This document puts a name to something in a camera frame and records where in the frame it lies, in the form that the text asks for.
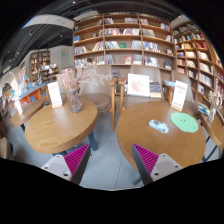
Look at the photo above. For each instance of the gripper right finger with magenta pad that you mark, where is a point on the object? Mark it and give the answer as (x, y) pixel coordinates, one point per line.
(152, 166)

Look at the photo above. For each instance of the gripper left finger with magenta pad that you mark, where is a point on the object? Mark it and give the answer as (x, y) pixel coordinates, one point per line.
(70, 167)

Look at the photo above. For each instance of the green round mouse pad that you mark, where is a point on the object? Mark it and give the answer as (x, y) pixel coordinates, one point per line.
(184, 122)

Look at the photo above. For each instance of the left round wooden table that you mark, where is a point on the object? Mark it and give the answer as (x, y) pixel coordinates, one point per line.
(54, 130)

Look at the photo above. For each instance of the round wooden table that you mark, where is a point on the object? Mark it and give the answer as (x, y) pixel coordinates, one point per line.
(132, 127)
(54, 130)

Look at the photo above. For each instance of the right round wooden table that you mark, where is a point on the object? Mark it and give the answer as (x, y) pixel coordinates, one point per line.
(132, 127)

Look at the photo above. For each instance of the far left small round table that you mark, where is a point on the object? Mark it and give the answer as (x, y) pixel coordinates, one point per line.
(28, 111)

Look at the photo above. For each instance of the white sign on left table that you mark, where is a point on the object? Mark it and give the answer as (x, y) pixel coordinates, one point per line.
(55, 95)

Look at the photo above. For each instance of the white sign on table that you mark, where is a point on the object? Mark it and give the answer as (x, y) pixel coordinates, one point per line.
(179, 95)
(55, 95)

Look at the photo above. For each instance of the left wooden chair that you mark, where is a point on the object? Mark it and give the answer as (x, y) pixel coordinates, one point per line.
(103, 95)

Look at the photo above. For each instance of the wooden chair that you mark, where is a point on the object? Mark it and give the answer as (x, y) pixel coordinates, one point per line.
(128, 100)
(103, 95)

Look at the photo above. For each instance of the book standing on chair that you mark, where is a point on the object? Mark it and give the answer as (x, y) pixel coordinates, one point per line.
(155, 90)

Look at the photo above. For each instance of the right wooden chair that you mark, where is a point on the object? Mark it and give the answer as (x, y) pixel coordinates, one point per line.
(128, 100)

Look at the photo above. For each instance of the white sign on right table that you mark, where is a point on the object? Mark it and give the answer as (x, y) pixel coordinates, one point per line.
(179, 95)

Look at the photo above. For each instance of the white framed picture board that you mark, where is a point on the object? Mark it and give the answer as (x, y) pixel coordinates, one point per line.
(138, 85)

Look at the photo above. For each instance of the glass vase with dried flowers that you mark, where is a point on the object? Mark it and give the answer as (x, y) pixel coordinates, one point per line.
(73, 79)

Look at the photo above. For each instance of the far left display bookshelf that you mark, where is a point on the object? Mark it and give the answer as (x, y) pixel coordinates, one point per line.
(41, 69)

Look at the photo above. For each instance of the right side wooden bookshelf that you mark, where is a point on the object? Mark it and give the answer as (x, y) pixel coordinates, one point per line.
(197, 58)

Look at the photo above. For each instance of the large wooden bookshelf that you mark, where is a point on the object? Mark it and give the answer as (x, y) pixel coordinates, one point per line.
(125, 39)

